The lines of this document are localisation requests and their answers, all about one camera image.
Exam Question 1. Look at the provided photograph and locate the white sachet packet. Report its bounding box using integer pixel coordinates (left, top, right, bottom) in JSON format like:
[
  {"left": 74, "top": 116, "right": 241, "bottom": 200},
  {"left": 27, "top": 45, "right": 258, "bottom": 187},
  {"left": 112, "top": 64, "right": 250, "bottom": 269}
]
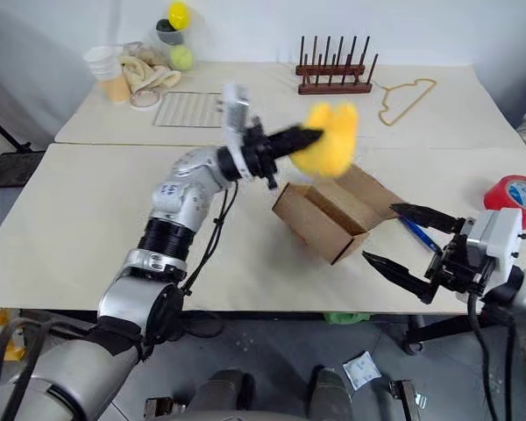
[{"left": 342, "top": 350, "right": 383, "bottom": 392}]

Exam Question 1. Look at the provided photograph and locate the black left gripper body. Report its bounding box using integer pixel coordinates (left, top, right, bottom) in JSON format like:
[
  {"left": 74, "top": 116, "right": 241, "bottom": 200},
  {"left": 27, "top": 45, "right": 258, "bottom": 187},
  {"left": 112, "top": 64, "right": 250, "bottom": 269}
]
[{"left": 239, "top": 116, "right": 281, "bottom": 190}]

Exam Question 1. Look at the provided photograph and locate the red tape roll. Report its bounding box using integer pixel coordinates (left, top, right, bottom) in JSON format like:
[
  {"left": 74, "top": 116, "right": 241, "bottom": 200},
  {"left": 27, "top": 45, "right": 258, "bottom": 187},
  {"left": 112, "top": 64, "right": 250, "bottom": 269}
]
[{"left": 483, "top": 174, "right": 526, "bottom": 231}]

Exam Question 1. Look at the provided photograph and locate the white paper cup stack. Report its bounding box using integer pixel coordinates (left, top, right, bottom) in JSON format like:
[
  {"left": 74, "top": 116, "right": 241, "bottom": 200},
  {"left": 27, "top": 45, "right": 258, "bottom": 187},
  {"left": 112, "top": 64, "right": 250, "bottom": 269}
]
[{"left": 83, "top": 45, "right": 124, "bottom": 82}]

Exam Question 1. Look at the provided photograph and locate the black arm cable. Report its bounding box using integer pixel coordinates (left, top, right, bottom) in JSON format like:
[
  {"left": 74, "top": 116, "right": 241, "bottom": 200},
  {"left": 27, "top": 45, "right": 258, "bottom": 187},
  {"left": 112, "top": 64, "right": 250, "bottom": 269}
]
[
  {"left": 466, "top": 289, "right": 516, "bottom": 421},
  {"left": 181, "top": 178, "right": 241, "bottom": 302}
]

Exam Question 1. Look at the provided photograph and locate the metal bracket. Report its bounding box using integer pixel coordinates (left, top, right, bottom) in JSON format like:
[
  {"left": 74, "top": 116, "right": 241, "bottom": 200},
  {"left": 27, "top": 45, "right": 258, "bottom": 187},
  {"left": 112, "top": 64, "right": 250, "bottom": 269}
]
[
  {"left": 143, "top": 396, "right": 188, "bottom": 421},
  {"left": 387, "top": 379, "right": 430, "bottom": 412}
]

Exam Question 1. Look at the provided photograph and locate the brown cardboard box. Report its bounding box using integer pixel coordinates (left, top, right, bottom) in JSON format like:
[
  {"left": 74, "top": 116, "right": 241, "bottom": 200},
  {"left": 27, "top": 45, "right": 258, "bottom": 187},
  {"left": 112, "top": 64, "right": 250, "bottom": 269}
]
[{"left": 271, "top": 164, "right": 407, "bottom": 267}]

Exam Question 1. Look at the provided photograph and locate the pale orange paper cup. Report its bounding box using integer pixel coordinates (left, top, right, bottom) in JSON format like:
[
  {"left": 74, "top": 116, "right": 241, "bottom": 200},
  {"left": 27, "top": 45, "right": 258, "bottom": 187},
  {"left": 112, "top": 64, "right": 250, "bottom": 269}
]
[{"left": 99, "top": 72, "right": 133, "bottom": 104}]

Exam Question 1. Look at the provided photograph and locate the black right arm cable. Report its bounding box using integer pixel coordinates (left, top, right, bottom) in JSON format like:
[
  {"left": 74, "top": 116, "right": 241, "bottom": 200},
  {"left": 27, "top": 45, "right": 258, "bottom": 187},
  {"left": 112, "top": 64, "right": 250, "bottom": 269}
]
[{"left": 466, "top": 289, "right": 516, "bottom": 421}]

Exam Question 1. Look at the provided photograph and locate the metal wire cooling rack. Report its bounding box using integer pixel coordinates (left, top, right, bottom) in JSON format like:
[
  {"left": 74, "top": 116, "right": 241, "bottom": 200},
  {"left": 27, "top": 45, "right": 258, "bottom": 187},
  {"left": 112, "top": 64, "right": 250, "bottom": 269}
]
[{"left": 152, "top": 90, "right": 227, "bottom": 129}]

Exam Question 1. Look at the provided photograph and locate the black stand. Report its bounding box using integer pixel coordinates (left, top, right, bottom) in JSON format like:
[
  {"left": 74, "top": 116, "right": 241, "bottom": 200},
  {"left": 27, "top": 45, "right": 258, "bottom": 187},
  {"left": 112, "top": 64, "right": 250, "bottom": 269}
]
[{"left": 0, "top": 104, "right": 47, "bottom": 189}]

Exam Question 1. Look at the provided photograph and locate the dark wooden peg rack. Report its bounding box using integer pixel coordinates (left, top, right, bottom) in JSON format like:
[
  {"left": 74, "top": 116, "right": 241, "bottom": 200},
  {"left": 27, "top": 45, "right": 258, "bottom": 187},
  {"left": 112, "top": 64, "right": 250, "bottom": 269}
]
[{"left": 295, "top": 35, "right": 379, "bottom": 96}]

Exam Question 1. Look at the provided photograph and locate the yellow plastic toy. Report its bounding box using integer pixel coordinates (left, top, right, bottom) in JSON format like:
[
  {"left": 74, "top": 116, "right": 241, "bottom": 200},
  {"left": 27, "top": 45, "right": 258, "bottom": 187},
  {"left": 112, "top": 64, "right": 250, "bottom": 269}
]
[{"left": 167, "top": 1, "right": 190, "bottom": 32}]

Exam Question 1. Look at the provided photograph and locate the yellow-green tennis ball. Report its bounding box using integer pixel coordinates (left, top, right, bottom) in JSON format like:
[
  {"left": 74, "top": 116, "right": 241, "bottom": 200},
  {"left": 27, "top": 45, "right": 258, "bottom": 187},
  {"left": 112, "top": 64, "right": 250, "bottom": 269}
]
[{"left": 169, "top": 44, "right": 195, "bottom": 73}]

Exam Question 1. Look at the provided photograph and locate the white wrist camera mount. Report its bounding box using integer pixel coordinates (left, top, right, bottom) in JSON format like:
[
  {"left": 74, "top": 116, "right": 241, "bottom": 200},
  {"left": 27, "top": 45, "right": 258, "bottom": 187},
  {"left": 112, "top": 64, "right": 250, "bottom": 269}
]
[
  {"left": 218, "top": 82, "right": 253, "bottom": 182},
  {"left": 464, "top": 208, "right": 526, "bottom": 274}
]

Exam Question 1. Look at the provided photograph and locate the clear tape ring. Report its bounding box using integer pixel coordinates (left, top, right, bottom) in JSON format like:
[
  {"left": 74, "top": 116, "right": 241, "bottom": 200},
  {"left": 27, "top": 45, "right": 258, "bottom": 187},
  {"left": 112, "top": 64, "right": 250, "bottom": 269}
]
[{"left": 129, "top": 89, "right": 163, "bottom": 111}]

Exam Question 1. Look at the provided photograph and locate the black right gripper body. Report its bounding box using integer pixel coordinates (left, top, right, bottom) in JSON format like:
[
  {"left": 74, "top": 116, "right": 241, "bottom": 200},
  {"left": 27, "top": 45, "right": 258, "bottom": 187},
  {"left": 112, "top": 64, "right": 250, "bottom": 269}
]
[{"left": 423, "top": 218, "right": 493, "bottom": 295}]

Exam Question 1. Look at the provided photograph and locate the blue pen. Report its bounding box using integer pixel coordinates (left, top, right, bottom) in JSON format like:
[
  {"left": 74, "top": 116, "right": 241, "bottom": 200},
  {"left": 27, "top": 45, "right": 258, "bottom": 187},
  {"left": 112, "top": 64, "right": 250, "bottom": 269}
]
[{"left": 398, "top": 217, "right": 442, "bottom": 253}]

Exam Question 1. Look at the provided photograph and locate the tan clothes hanger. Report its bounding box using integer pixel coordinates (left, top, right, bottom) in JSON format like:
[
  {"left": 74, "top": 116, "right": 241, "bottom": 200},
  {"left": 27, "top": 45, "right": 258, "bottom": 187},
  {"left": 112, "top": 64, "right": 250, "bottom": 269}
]
[{"left": 377, "top": 78, "right": 438, "bottom": 127}]

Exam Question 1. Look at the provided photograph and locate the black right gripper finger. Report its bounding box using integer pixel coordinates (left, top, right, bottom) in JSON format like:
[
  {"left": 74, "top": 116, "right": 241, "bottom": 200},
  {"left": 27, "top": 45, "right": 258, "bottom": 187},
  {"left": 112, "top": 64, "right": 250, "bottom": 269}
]
[
  {"left": 361, "top": 251, "right": 440, "bottom": 305},
  {"left": 389, "top": 202, "right": 466, "bottom": 234}
]

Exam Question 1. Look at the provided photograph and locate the cream towel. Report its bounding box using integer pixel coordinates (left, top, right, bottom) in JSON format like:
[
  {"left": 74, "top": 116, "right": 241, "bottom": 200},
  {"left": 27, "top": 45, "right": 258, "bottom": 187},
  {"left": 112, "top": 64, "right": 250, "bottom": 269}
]
[{"left": 119, "top": 48, "right": 183, "bottom": 96}]

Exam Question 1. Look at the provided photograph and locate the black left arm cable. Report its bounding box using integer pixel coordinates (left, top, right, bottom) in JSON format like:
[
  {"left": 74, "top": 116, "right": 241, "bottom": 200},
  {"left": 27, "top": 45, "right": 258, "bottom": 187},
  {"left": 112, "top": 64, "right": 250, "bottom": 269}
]
[{"left": 181, "top": 178, "right": 241, "bottom": 302}]

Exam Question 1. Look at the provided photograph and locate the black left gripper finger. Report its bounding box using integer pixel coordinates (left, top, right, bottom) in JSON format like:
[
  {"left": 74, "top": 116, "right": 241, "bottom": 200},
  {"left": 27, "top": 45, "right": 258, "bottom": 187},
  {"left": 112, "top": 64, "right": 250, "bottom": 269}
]
[
  {"left": 265, "top": 124, "right": 325, "bottom": 146},
  {"left": 268, "top": 136, "right": 322, "bottom": 160}
]

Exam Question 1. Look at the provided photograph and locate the yellow plush item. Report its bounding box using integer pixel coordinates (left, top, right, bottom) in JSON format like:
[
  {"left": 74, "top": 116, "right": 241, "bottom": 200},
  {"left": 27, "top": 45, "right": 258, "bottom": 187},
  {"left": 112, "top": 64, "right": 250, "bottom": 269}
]
[{"left": 290, "top": 101, "right": 361, "bottom": 179}]

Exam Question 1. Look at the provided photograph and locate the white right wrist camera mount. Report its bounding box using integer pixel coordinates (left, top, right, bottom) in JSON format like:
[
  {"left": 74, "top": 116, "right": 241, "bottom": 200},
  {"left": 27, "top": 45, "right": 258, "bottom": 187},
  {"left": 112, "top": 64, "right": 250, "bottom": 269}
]
[{"left": 464, "top": 208, "right": 526, "bottom": 274}]

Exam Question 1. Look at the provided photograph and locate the green object under table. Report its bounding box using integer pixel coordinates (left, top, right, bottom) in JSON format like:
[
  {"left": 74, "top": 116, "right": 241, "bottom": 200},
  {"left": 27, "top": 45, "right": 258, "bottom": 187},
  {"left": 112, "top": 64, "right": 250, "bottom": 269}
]
[{"left": 323, "top": 310, "right": 373, "bottom": 326}]

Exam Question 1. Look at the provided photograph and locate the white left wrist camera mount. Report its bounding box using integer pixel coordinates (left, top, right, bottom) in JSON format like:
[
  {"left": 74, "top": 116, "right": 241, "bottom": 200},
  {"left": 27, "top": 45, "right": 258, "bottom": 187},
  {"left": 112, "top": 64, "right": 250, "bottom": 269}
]
[{"left": 218, "top": 82, "right": 253, "bottom": 182}]

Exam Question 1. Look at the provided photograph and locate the black table base with caster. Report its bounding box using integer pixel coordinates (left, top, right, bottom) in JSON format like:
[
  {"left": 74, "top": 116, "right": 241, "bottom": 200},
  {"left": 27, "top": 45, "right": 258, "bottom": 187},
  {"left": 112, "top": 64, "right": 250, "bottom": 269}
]
[{"left": 402, "top": 311, "right": 512, "bottom": 357}]

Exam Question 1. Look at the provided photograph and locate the dark rounded shape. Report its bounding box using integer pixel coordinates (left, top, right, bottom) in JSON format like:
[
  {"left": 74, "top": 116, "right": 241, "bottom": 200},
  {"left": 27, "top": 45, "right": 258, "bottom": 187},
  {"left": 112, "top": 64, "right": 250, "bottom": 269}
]
[
  {"left": 191, "top": 368, "right": 256, "bottom": 421},
  {"left": 307, "top": 365, "right": 361, "bottom": 421}
]

